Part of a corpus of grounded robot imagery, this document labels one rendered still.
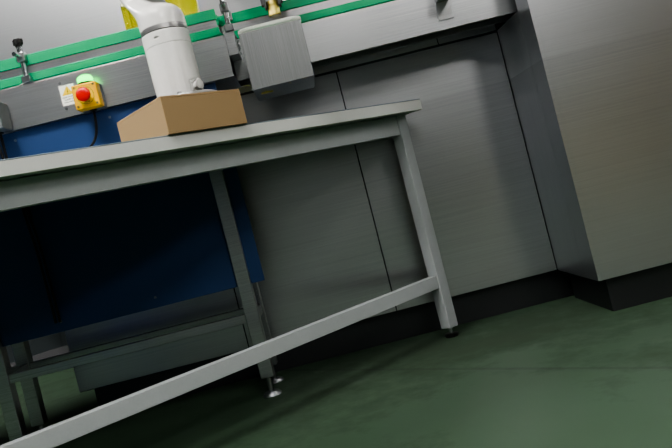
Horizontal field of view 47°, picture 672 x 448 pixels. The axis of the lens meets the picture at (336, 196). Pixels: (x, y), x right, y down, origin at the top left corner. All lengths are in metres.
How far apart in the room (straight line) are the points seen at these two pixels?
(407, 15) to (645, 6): 0.68
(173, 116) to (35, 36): 0.99
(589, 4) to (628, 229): 0.65
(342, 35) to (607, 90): 0.79
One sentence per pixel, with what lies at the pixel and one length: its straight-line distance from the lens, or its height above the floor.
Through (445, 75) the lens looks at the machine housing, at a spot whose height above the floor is 0.82.
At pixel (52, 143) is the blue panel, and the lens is 2.41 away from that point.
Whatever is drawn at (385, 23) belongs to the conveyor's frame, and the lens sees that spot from 2.42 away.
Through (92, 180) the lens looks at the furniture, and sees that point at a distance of 1.81.
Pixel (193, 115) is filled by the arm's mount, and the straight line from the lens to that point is 1.91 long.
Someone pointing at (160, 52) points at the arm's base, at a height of 0.97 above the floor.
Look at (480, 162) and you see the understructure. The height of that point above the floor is 0.51.
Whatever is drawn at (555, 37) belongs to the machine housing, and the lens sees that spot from 2.34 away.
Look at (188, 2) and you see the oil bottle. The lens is 2.49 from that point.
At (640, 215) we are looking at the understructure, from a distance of 2.37.
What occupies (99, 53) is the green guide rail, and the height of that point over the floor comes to 1.09.
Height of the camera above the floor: 0.51
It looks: level
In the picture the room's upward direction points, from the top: 14 degrees counter-clockwise
